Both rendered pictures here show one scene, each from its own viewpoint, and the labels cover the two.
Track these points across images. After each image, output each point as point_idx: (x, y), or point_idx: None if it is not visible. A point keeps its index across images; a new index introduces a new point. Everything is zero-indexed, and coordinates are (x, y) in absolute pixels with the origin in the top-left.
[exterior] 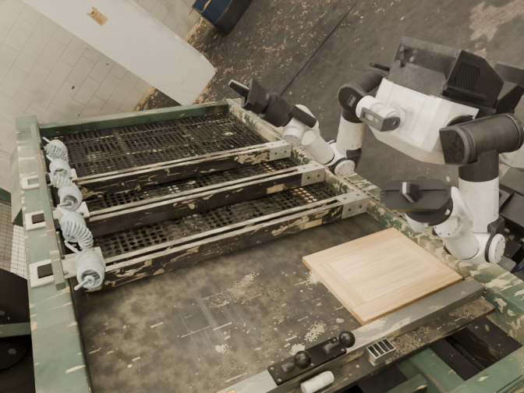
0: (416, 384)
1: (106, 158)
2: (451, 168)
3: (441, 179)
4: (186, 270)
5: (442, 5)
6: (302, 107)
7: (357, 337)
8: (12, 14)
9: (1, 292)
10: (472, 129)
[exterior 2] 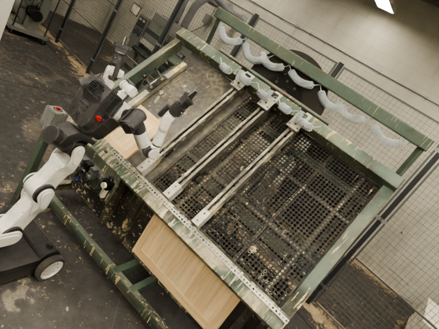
0: (126, 100)
1: (311, 175)
2: (61, 316)
3: (72, 311)
4: None
5: None
6: (164, 115)
7: (142, 94)
8: None
9: None
10: (96, 75)
